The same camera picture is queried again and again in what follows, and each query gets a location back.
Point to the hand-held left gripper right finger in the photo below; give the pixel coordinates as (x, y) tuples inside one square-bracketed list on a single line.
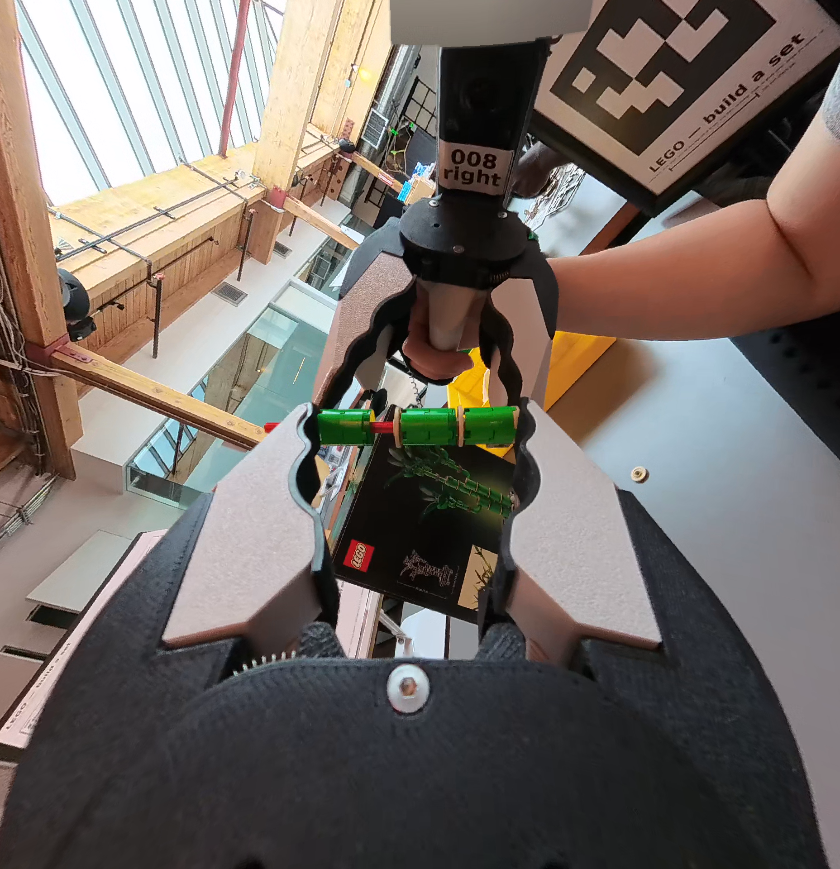
[(576, 543)]

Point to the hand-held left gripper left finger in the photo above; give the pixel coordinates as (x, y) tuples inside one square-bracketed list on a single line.
[(250, 529)]

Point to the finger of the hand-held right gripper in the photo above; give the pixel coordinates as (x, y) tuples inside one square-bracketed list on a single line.
[(525, 326), (366, 305)]

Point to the green toy brick bamboo stalk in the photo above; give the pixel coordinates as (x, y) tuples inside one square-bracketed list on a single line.
[(427, 426)]

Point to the person's right forearm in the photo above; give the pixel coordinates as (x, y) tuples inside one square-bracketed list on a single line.
[(698, 285)]

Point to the person's right hand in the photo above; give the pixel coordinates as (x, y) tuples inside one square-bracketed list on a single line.
[(433, 363)]

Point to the yellow plastic bin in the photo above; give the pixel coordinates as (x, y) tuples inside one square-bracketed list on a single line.
[(576, 360)]

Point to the glass railing panel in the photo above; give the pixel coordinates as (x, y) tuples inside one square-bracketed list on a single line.
[(270, 380)]

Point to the metal vent grille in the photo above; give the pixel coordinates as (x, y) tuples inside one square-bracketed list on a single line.
[(230, 293)]

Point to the black bamboo set box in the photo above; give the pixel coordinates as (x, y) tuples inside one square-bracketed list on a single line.
[(420, 536)]

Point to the diagonal wooden brace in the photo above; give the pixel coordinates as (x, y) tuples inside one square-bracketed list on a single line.
[(155, 394)]

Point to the long wooden beam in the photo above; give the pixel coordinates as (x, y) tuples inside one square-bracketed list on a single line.
[(162, 224)]

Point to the white printed sheet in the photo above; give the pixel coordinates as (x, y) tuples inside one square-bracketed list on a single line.
[(60, 679)]

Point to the black white tag sign board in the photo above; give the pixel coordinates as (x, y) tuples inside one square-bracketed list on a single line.
[(705, 136)]

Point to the red pipe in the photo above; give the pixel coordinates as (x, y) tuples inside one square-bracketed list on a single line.
[(235, 74)]

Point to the dark perforated panel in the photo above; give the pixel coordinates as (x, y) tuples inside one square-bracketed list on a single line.
[(800, 380)]

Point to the skylight window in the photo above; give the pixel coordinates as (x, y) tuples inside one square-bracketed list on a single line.
[(121, 81)]

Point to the wooden column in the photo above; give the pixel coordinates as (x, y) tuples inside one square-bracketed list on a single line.
[(19, 237)]

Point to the black ceiling camera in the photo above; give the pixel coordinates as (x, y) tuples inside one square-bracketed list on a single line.
[(74, 305)]

